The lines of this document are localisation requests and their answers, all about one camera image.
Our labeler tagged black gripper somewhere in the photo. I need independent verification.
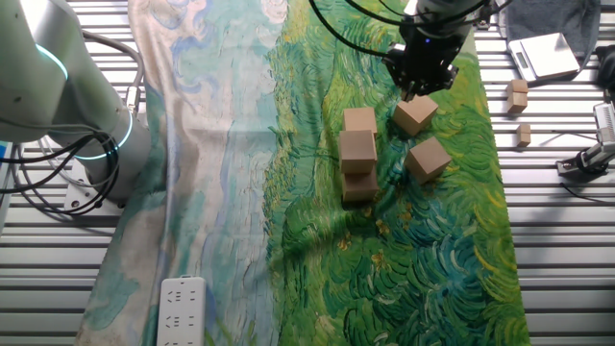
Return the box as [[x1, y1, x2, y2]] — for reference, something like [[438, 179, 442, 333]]
[[382, 21, 475, 103]]

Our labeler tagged wooden cube block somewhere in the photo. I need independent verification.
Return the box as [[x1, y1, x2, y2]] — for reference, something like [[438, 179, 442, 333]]
[[341, 167, 381, 203], [337, 129, 379, 175], [392, 94, 440, 137], [403, 136, 454, 185], [342, 106, 379, 136]]

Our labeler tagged small wooden block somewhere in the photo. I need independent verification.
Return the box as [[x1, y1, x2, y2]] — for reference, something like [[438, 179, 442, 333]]
[[515, 122, 532, 148], [505, 78, 529, 115]]

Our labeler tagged white kitchen scale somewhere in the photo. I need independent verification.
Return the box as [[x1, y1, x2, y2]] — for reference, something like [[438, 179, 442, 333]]
[[507, 32, 581, 84]]

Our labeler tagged dark grey cloth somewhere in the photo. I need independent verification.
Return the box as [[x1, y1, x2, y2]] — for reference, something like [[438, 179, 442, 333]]
[[499, 0, 603, 62]]

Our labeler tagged black round object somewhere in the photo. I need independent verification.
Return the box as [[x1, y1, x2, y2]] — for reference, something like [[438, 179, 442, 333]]
[[594, 44, 615, 91]]

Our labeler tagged green blue painted cloth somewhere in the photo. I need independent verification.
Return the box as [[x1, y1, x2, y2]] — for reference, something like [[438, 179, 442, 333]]
[[74, 0, 532, 346]]

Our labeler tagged white power strip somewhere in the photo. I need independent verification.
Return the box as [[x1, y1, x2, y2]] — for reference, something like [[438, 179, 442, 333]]
[[156, 274, 208, 346]]

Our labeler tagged metal base mounting plate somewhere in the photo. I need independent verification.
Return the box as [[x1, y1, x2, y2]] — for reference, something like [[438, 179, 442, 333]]
[[62, 162, 127, 217]]

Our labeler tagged black camera stand base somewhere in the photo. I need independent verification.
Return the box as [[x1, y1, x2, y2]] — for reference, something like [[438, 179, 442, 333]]
[[474, 0, 497, 31]]

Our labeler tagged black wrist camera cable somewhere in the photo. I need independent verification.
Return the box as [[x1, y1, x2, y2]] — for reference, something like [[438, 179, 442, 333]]
[[308, 0, 514, 59]]

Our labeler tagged grey camera mount arm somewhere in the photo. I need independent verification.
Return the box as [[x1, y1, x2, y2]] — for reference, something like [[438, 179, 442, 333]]
[[555, 141, 615, 178]]

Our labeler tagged thin black cable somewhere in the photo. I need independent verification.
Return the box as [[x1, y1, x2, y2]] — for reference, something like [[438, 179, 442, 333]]
[[559, 181, 600, 204]]

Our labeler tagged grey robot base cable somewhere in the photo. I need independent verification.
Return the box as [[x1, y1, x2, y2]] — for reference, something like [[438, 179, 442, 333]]
[[79, 27, 146, 119]]

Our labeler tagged black base cable bundle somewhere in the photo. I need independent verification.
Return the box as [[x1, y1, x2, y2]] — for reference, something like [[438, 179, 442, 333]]
[[0, 129, 121, 216]]

